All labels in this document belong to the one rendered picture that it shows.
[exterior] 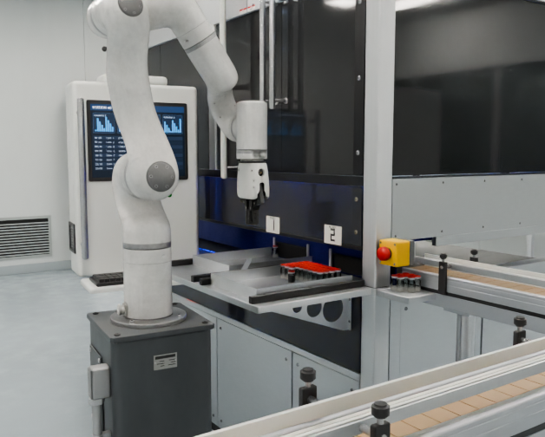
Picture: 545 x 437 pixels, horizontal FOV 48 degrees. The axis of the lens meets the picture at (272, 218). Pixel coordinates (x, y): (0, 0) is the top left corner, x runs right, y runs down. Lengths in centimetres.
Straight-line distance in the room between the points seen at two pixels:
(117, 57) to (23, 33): 566
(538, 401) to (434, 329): 112
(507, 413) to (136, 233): 95
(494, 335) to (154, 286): 128
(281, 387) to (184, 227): 76
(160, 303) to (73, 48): 587
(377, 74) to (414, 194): 38
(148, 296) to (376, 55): 92
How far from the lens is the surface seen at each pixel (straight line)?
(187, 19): 160
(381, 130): 183
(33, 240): 710
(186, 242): 259
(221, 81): 163
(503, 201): 228
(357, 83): 190
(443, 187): 203
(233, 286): 178
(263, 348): 240
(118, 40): 149
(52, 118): 712
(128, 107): 152
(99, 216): 249
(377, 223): 183
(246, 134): 166
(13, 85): 706
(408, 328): 200
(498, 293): 171
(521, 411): 96
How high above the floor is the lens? 128
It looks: 6 degrees down
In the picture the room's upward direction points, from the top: straight up
